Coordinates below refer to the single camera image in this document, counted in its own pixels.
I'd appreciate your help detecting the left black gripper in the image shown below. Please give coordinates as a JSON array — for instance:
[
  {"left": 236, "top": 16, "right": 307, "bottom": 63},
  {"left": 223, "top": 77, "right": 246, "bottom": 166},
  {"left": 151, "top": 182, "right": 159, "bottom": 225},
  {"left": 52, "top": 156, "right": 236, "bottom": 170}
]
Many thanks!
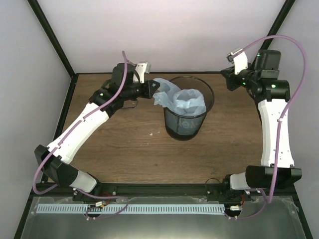
[{"left": 122, "top": 79, "right": 160, "bottom": 101}]

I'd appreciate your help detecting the light blue plastic trash bag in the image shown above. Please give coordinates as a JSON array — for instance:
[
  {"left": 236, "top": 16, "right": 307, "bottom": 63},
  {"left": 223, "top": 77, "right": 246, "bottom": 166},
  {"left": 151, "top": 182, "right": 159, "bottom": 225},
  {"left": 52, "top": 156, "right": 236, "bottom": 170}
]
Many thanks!
[{"left": 153, "top": 78, "right": 206, "bottom": 117}]

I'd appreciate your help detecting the black mesh trash bin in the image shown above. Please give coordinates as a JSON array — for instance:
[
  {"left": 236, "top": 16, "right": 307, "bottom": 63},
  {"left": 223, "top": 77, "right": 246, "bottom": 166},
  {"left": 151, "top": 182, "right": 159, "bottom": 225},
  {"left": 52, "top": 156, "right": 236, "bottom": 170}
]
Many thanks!
[{"left": 163, "top": 76, "right": 215, "bottom": 140}]

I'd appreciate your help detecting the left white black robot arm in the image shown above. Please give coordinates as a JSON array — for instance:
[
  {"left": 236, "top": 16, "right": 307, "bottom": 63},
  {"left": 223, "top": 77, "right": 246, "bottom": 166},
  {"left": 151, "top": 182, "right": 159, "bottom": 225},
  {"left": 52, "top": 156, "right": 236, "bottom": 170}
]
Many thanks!
[{"left": 34, "top": 61, "right": 160, "bottom": 201}]

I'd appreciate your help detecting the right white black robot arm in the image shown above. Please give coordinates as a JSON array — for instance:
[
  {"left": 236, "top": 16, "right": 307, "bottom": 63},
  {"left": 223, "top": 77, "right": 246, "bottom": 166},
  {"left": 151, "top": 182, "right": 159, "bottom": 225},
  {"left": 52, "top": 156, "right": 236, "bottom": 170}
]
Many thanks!
[{"left": 221, "top": 48, "right": 302, "bottom": 201}]

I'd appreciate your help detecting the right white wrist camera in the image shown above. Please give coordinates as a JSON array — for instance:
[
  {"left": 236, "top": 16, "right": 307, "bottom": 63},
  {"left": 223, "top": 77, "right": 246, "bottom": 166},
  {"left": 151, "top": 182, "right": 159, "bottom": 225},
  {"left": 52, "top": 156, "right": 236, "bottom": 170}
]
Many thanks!
[{"left": 227, "top": 48, "right": 248, "bottom": 75}]

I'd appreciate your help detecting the right black frame post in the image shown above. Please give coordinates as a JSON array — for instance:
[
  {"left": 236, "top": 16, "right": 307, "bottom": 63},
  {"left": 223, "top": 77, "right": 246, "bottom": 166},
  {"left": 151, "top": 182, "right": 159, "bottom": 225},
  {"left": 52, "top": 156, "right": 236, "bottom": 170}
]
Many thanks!
[{"left": 260, "top": 0, "right": 296, "bottom": 50}]

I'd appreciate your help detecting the black frame post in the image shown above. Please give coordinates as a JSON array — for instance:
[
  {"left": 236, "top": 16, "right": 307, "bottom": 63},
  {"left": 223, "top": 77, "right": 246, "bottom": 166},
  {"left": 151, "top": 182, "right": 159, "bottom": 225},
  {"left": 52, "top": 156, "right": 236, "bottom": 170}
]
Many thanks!
[
  {"left": 26, "top": 0, "right": 76, "bottom": 75},
  {"left": 260, "top": 0, "right": 296, "bottom": 50}
]

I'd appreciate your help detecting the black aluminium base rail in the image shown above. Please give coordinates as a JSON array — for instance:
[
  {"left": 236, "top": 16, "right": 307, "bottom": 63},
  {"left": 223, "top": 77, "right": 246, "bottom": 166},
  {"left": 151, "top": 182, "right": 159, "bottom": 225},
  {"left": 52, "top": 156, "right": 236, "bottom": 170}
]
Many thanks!
[{"left": 38, "top": 183, "right": 297, "bottom": 203}]

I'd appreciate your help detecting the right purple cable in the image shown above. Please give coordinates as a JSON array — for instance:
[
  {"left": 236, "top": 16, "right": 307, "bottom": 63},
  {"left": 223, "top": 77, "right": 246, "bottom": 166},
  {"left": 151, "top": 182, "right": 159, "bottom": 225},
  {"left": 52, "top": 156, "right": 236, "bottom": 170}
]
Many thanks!
[{"left": 236, "top": 35, "right": 307, "bottom": 220}]

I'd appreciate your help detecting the left black frame post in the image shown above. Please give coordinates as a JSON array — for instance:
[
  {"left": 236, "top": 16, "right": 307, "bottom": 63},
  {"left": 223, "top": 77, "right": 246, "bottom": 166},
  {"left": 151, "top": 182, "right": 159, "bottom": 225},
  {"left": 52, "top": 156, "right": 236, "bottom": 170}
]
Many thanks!
[{"left": 26, "top": 0, "right": 76, "bottom": 75}]

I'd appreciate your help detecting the light blue slotted cable duct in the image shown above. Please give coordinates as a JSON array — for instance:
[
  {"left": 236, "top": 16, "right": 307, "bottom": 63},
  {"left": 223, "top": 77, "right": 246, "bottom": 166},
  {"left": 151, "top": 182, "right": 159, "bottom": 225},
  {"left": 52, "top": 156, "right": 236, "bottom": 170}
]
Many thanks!
[{"left": 36, "top": 204, "right": 225, "bottom": 215}]

